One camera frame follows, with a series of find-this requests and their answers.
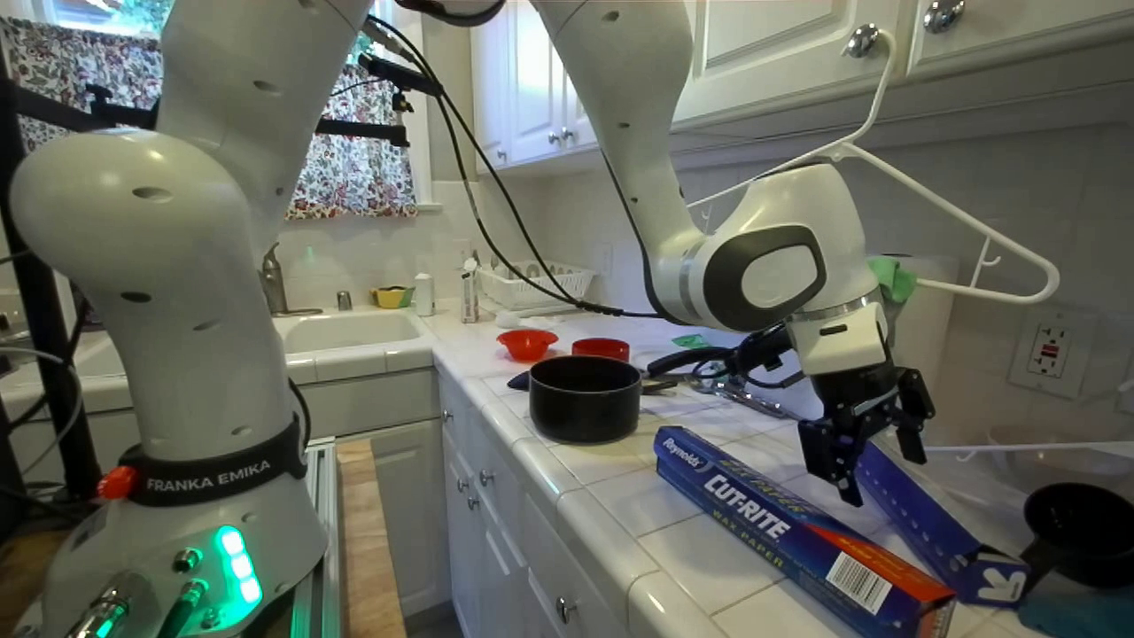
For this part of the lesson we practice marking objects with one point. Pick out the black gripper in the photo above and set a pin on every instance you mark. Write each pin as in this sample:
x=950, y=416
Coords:
x=857, y=394

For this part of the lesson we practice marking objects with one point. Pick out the blue Cut-Rite wax paper box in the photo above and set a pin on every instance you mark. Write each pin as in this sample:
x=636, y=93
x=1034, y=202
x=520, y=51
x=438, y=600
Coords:
x=766, y=527

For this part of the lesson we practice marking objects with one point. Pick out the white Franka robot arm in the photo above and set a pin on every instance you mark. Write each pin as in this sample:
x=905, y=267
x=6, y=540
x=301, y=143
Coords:
x=177, y=331

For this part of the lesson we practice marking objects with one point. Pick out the teal towel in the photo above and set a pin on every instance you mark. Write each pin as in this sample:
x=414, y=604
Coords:
x=1074, y=614

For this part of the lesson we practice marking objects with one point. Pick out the red bowl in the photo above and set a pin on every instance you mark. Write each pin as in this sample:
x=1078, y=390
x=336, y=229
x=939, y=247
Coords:
x=600, y=348

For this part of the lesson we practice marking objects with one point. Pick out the black cooking pot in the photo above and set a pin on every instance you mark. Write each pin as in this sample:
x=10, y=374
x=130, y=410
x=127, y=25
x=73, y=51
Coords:
x=587, y=400

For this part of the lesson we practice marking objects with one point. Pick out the red measuring cup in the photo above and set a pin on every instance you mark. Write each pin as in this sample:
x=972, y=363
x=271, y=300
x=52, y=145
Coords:
x=525, y=346

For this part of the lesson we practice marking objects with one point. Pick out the white upper cabinets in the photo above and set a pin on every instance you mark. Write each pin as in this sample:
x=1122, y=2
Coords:
x=756, y=59

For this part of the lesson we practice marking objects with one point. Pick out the white cabinets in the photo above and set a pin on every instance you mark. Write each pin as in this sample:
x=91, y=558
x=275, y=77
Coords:
x=756, y=59
x=499, y=534

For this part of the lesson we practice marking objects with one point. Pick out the white lower cabinets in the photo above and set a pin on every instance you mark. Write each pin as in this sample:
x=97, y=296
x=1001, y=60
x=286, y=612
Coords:
x=499, y=534

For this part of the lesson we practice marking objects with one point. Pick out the clear bottle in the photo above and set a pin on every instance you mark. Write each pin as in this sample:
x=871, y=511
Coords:
x=472, y=293

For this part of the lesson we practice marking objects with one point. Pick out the white soap bottle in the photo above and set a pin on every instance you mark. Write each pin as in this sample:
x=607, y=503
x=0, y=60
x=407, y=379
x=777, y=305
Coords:
x=422, y=296

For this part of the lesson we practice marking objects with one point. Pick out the yellow green bowl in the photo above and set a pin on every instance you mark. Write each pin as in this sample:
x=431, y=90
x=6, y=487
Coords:
x=392, y=296

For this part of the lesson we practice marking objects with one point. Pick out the white kitchen sink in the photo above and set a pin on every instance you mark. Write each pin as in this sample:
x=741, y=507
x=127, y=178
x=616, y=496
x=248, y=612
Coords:
x=350, y=331

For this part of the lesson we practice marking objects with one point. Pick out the floral curtain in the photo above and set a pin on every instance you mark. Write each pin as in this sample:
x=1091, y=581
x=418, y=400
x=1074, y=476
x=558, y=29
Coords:
x=342, y=172

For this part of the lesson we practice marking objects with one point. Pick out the metal sink faucet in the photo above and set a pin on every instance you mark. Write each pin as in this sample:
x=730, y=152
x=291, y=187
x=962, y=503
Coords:
x=275, y=285

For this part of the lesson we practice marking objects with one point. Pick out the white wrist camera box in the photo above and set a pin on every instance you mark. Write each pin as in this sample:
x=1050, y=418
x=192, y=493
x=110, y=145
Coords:
x=852, y=338

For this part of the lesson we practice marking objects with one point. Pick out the white wall outlet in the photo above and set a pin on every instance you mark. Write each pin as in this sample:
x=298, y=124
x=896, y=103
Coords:
x=1054, y=353

